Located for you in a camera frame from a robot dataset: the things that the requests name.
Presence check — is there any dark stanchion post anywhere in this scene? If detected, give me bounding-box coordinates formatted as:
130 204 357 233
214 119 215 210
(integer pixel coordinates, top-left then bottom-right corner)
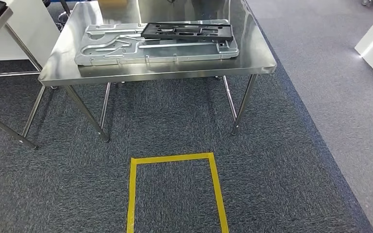
57 0 72 31

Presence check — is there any brown cardboard box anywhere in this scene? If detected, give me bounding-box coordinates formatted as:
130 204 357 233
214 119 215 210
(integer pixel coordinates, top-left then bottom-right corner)
98 0 128 6

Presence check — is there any stainless steel workbench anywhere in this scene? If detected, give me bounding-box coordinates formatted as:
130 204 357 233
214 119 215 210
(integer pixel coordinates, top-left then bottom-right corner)
37 0 277 143

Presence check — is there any white board panel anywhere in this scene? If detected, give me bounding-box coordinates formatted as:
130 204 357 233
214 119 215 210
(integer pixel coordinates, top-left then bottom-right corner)
0 0 62 62

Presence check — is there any stainless steel side table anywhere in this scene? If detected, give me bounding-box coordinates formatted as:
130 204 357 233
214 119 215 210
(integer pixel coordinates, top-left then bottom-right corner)
0 0 47 150

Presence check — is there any grey metal fixture plate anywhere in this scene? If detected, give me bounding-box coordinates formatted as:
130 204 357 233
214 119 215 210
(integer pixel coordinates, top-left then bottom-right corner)
74 19 239 67

